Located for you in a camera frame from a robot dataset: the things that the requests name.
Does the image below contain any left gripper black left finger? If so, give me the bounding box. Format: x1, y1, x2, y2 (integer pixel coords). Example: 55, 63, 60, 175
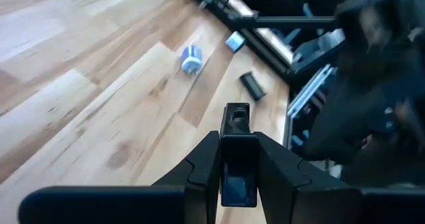
18, 130, 222, 224

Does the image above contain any light blue chair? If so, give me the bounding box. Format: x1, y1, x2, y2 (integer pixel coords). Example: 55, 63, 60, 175
292, 27, 346, 72

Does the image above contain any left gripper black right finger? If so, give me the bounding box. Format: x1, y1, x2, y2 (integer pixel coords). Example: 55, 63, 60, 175
254, 132, 425, 224

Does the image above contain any person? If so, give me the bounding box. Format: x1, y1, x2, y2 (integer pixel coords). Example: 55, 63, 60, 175
300, 0, 425, 187

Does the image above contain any silver aluminium bracket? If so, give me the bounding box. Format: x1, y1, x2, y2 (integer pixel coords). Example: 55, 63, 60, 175
286, 63, 335, 119

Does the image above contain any white cube wall charger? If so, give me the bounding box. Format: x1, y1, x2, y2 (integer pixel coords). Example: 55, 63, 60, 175
224, 31, 247, 53

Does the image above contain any black rectangular plastic case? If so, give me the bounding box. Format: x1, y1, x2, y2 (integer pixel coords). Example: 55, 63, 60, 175
239, 70, 268, 102
218, 102, 260, 208

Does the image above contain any black aluminium rig frame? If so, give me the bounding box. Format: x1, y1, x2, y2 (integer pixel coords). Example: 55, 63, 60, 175
179, 0, 339, 85

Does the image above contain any white and blue wall charger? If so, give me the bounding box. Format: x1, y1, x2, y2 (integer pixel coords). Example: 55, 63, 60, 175
180, 44, 204, 75

